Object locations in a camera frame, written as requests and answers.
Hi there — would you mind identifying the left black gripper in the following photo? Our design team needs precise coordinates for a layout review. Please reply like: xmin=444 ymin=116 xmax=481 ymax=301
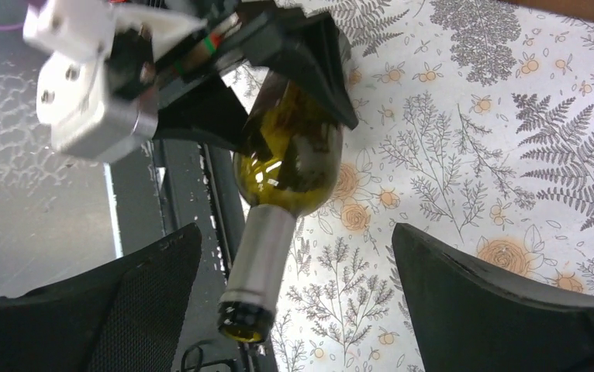
xmin=104 ymin=1 xmax=359 ymax=155

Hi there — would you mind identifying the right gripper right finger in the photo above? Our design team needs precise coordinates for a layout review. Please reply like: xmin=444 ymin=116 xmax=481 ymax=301
xmin=392 ymin=223 xmax=594 ymax=371

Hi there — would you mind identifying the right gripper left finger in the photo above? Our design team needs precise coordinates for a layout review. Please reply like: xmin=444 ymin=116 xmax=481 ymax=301
xmin=0 ymin=224 xmax=202 ymax=371

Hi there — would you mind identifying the green wine bottle silver neck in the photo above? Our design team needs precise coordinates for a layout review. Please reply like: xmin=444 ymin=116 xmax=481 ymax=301
xmin=218 ymin=72 xmax=344 ymax=343

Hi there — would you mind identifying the brown wooden wine rack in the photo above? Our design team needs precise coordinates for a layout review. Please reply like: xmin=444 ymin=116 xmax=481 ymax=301
xmin=506 ymin=0 xmax=594 ymax=22

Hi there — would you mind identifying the floral tablecloth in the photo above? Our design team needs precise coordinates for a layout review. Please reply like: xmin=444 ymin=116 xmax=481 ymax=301
xmin=272 ymin=1 xmax=594 ymax=371

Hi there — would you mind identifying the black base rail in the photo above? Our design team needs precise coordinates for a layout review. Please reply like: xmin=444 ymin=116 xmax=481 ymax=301
xmin=108 ymin=140 xmax=277 ymax=371

